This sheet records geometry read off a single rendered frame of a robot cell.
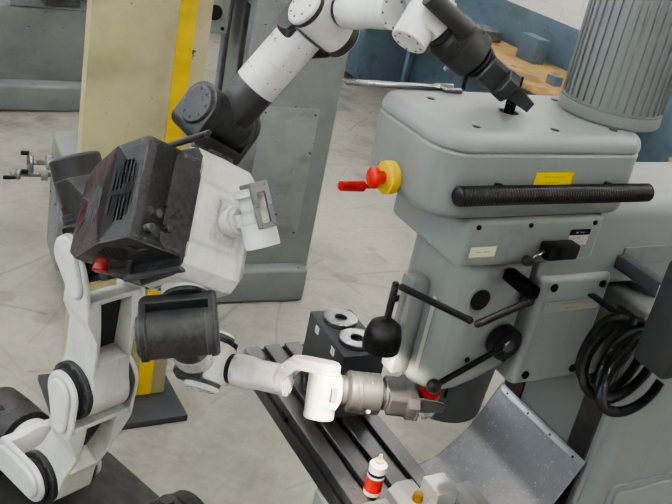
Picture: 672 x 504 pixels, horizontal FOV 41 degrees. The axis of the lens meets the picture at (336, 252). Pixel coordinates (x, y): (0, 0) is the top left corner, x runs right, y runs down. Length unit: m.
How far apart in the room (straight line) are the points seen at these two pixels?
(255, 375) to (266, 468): 1.74
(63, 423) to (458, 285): 1.00
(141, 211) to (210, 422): 2.28
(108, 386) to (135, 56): 1.40
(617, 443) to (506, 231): 0.68
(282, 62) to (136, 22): 1.46
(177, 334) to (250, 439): 2.14
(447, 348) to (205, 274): 0.49
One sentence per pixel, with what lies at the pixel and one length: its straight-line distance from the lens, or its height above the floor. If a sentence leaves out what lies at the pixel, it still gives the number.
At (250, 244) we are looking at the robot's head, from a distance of 1.66.
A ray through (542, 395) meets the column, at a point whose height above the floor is 1.18.
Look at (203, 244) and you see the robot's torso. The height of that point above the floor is 1.56.
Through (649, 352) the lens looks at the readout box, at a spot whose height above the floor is 1.55.
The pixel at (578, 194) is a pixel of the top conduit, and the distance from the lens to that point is 1.65.
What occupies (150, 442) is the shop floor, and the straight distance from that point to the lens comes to 3.69.
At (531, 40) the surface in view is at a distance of 7.58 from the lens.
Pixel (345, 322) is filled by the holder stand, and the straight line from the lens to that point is 2.32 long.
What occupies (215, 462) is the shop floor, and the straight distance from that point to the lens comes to 3.63.
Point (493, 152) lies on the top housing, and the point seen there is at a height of 1.86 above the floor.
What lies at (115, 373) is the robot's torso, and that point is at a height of 1.07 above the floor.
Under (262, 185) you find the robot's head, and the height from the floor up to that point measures 1.69.
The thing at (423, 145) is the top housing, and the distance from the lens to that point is 1.53.
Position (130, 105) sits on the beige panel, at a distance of 3.26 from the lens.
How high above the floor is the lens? 2.30
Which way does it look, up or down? 25 degrees down
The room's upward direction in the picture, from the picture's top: 12 degrees clockwise
